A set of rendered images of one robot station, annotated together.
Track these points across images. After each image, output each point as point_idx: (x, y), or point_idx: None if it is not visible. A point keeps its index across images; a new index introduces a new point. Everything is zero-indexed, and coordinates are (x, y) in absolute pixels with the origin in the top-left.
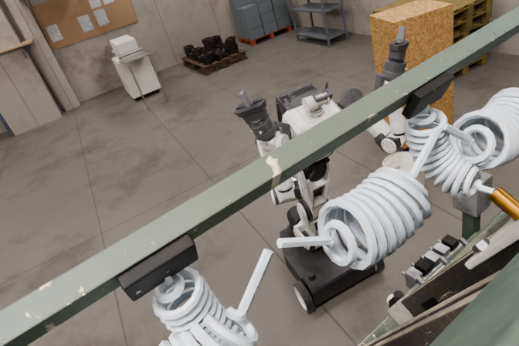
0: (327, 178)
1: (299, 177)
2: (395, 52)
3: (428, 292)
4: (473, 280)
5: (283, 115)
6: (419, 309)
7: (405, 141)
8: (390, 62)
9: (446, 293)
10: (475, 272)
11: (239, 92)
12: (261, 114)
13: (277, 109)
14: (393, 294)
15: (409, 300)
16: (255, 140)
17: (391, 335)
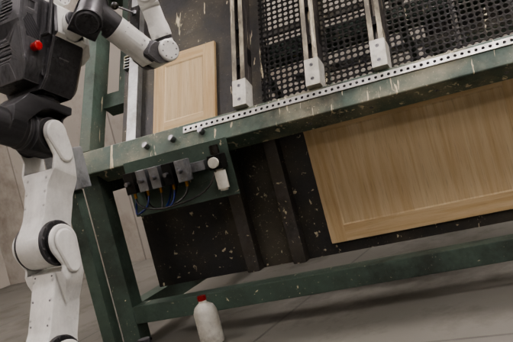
0: (41, 167)
1: (62, 138)
2: None
3: (245, 46)
4: (246, 14)
5: (56, 4)
6: (249, 69)
7: None
8: None
9: (247, 37)
10: (245, 7)
11: None
12: None
13: None
14: (214, 145)
15: (245, 67)
16: (94, 11)
17: None
